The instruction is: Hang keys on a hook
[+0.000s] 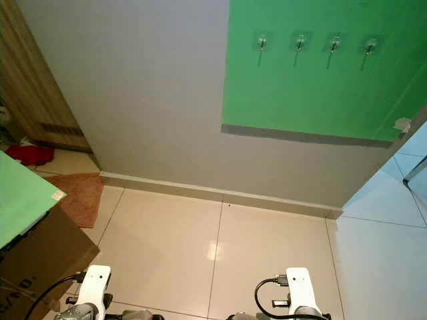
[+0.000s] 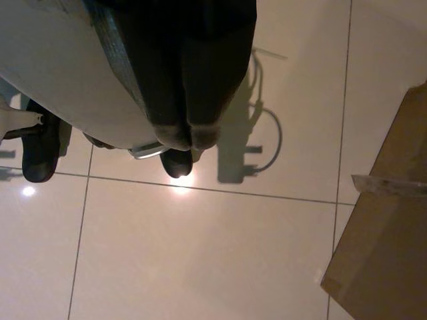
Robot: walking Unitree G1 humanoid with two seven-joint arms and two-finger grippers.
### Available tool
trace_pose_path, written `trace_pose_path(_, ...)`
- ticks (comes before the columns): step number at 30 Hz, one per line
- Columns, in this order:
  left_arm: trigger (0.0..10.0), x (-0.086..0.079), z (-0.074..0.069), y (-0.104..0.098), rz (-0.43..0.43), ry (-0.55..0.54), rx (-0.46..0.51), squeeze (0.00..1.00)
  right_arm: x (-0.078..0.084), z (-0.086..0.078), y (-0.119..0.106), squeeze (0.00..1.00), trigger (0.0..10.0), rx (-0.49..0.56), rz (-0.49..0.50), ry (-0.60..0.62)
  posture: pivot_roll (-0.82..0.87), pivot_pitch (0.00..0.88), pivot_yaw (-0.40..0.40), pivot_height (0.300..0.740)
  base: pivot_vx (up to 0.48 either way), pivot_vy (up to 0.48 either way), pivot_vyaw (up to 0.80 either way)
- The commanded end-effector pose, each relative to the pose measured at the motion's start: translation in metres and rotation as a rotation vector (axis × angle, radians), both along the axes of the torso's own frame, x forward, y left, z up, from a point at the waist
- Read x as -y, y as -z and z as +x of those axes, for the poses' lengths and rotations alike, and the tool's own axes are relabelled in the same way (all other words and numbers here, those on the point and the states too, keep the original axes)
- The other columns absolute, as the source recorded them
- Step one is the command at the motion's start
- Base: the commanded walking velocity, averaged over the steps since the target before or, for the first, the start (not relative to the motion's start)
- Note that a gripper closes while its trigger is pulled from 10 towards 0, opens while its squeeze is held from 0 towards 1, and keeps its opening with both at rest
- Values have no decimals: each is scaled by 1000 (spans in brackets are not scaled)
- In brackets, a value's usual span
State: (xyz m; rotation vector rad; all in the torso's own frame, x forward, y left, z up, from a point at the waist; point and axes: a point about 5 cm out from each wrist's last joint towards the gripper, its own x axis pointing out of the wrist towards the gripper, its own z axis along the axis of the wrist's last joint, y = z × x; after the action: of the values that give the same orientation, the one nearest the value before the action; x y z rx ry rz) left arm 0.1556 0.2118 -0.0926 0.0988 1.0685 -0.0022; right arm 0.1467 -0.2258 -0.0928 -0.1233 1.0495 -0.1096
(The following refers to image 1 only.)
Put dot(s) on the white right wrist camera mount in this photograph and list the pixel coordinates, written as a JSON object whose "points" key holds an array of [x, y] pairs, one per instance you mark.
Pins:
{"points": [[303, 288]]}

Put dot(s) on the white sticker on table board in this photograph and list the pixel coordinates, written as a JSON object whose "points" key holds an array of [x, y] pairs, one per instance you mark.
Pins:
{"points": [[59, 195]]}

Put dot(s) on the green wall board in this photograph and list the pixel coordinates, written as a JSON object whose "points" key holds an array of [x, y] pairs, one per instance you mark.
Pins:
{"points": [[313, 93]]}

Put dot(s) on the brown cardboard box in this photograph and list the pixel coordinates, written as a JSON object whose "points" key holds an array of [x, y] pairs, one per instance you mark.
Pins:
{"points": [[50, 260]]}

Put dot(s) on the red cloth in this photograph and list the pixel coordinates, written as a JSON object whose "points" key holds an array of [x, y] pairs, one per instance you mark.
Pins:
{"points": [[39, 154]]}

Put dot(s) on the white board corner clip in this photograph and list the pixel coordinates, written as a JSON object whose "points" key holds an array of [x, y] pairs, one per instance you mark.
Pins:
{"points": [[402, 124]]}

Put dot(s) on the clear adhesive metal wall hook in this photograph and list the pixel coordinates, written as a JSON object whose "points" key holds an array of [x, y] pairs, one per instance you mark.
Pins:
{"points": [[371, 45], [262, 42], [335, 42], [300, 42]]}

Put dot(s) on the brown floor mat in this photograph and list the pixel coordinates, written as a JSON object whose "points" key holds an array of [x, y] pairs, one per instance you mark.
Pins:
{"points": [[81, 198]]}

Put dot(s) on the grey wall baseboard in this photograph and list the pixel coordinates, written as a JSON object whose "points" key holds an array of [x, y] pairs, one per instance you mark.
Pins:
{"points": [[220, 193]]}

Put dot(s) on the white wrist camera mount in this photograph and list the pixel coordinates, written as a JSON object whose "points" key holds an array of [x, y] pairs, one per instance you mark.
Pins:
{"points": [[303, 288], [95, 283]]}

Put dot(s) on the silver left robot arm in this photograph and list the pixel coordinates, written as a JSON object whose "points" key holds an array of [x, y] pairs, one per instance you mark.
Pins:
{"points": [[83, 312]]}

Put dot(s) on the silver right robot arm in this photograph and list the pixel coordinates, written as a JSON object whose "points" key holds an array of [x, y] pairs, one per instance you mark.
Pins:
{"points": [[307, 313]]}

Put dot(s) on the green table board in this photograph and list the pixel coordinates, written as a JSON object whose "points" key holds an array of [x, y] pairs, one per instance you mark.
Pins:
{"points": [[23, 200]]}

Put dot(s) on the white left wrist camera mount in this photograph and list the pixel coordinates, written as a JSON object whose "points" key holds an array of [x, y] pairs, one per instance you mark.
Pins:
{"points": [[95, 283]]}

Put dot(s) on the wooden cabinet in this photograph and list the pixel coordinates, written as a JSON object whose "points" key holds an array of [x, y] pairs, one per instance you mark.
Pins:
{"points": [[33, 80]]}

